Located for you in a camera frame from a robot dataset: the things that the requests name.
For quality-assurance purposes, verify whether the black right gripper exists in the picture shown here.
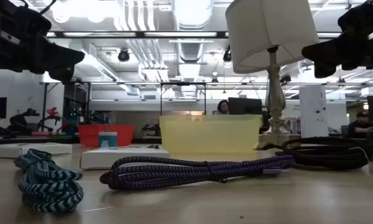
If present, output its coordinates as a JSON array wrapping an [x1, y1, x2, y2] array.
[[301, 0, 373, 79]]

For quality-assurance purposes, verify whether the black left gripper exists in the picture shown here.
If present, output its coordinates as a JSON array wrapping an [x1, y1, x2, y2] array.
[[0, 0, 85, 83]]

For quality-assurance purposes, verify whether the small blue white box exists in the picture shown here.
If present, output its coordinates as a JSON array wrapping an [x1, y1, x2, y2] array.
[[98, 131, 118, 149]]

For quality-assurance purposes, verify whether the black braided cable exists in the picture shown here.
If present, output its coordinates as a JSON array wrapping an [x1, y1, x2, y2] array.
[[256, 136, 370, 171]]

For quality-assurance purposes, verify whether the teal braided cable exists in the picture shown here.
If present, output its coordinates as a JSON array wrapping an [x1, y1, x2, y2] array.
[[14, 148, 85, 214]]

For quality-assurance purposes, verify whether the purple braided cable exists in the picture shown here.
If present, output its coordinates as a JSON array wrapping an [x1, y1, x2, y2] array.
[[99, 154, 296, 191]]

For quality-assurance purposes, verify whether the yellow translucent plastic bin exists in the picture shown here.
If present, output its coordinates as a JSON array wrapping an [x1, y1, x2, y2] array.
[[159, 114, 262, 155]]

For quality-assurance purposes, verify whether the black shelving rack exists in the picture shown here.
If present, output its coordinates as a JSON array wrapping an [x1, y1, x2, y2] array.
[[63, 82, 91, 125]]

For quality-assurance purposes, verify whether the white pillar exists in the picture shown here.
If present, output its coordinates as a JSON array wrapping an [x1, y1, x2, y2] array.
[[299, 85, 329, 138]]

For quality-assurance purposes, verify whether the black ceiling spotlight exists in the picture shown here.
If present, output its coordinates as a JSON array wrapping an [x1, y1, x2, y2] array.
[[223, 45, 233, 62], [117, 48, 131, 62]]

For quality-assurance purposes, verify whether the silver table lamp white shade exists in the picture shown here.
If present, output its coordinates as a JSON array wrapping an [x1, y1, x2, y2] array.
[[225, 0, 320, 147]]

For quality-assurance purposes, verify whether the person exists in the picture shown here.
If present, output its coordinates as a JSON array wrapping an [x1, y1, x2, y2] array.
[[216, 99, 230, 115], [346, 111, 373, 139]]

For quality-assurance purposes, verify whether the red plastic basket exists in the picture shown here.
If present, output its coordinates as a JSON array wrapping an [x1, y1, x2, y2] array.
[[77, 124, 137, 147]]

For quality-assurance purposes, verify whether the white flat box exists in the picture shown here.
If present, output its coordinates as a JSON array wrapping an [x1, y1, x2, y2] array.
[[80, 146, 171, 170], [0, 142, 73, 159]]

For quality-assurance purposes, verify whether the black computer monitor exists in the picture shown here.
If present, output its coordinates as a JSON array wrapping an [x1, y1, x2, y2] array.
[[228, 97, 264, 115]]

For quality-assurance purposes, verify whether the small black background robot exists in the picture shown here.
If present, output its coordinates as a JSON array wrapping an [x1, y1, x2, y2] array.
[[142, 123, 161, 137]]

